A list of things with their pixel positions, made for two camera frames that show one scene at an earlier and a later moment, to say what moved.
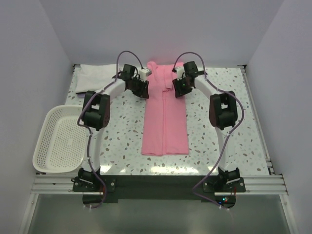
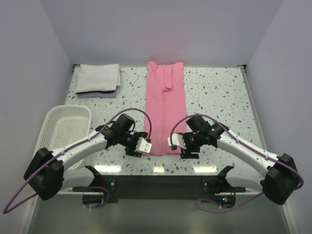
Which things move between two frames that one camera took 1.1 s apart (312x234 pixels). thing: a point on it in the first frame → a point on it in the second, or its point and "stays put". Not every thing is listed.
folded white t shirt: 91,77 stays put
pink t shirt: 165,129 stays put
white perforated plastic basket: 62,146 stays put
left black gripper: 141,88 → 132,147
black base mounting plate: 159,188 stays put
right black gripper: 182,87 → 189,148
